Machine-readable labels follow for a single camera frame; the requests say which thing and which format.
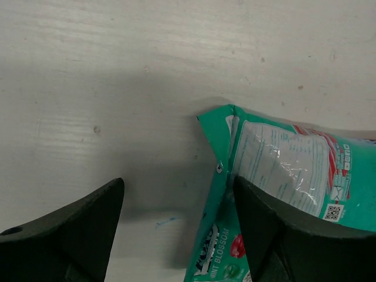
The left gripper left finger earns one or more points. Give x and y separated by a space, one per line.
72 243

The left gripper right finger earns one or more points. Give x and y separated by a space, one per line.
283 243

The teal Fox's mint candy bag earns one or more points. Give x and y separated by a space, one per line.
325 175

